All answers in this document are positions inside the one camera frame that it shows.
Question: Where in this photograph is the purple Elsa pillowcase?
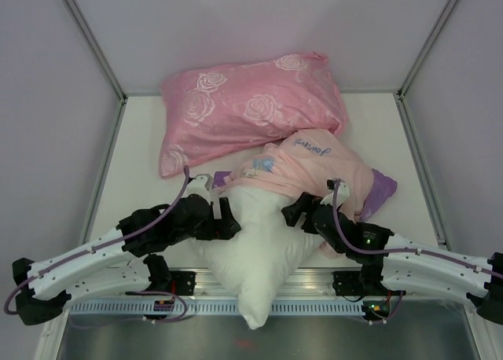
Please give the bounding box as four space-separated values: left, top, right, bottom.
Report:
211 128 398 259

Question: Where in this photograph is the white pillow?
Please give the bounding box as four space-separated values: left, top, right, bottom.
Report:
192 186 322 330

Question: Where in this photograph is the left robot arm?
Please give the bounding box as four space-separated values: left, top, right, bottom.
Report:
4 194 241 325

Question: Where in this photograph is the pink rose-patterned pillow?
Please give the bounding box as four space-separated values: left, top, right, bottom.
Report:
159 53 347 178

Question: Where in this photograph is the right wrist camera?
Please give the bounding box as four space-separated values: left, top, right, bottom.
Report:
322 178 350 208

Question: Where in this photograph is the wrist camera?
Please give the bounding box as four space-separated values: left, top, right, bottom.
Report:
322 178 350 208
185 174 213 203

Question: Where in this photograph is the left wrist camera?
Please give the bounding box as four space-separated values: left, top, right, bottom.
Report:
185 174 213 203

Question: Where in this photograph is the white slotted cable duct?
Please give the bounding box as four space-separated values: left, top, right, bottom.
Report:
70 298 364 317

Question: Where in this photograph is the aluminium front rail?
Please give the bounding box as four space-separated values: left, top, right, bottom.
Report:
125 266 483 300

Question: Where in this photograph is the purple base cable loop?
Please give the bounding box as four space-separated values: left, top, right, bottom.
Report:
125 291 189 324

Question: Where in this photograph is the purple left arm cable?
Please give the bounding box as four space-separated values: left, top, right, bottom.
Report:
3 165 193 316

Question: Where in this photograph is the right aluminium frame post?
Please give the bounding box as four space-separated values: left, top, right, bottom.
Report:
397 0 461 101

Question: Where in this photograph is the aluminium frame post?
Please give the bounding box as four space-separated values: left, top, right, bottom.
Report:
397 0 461 101
61 0 127 103

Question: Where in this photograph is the left aluminium frame post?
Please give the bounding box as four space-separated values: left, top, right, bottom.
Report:
61 0 127 103

